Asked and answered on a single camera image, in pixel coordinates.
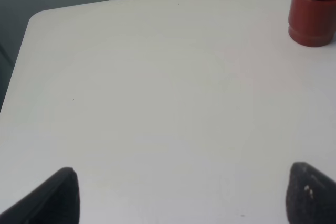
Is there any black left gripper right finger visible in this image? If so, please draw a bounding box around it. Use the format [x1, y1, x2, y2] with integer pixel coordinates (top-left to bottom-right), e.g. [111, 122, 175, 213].
[286, 162, 335, 224]

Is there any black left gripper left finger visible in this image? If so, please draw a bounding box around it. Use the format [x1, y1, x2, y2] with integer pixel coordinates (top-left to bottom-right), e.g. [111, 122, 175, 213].
[1, 167, 80, 223]

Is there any red plastic cup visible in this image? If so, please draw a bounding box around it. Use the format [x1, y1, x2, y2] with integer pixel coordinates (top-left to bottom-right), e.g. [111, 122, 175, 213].
[288, 0, 335, 47]

